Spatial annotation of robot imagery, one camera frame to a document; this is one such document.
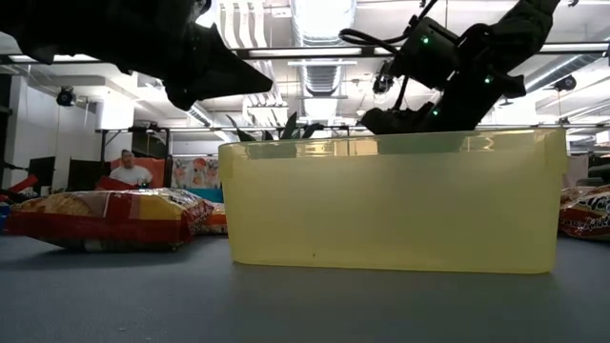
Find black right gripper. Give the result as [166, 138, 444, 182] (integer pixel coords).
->
[360, 102, 478, 134]

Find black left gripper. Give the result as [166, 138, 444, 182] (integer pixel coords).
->
[116, 0, 274, 111]

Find yellow translucent plastic bin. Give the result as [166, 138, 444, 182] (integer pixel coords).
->
[217, 127, 569, 275]

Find orange Maruchan ramen pack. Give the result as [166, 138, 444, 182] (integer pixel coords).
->
[197, 202, 229, 235]

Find colourful cartoon poster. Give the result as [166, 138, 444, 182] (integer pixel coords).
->
[170, 155, 221, 190]

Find white square box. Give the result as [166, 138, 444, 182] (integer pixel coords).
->
[94, 97, 136, 131]

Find orange partition board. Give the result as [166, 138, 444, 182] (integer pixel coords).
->
[110, 156, 167, 190]

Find green snake plant leaves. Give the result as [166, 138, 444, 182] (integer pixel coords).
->
[225, 111, 326, 142]

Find teal blue plastic bin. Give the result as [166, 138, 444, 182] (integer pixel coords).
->
[186, 187, 225, 205]

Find person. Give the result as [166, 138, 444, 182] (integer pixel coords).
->
[108, 149, 154, 188]

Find black ceiling spotlight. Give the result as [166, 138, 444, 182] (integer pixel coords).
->
[553, 74, 578, 93]
[55, 85, 77, 108]

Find black computer monitor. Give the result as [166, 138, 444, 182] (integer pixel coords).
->
[66, 158, 111, 192]
[27, 155, 56, 188]

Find blue-grey table mat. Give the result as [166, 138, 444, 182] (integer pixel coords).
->
[0, 232, 610, 343]

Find red slanted object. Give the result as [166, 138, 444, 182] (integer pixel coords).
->
[7, 173, 39, 194]

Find black hanging overhead camera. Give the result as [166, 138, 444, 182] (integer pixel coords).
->
[372, 59, 397, 95]

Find silver ventilation duct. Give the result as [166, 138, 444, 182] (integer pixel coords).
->
[289, 0, 357, 111]
[523, 52, 610, 94]

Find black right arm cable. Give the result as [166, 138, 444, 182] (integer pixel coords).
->
[338, 0, 439, 111]

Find black vertical post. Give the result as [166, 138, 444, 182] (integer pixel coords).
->
[0, 73, 13, 192]

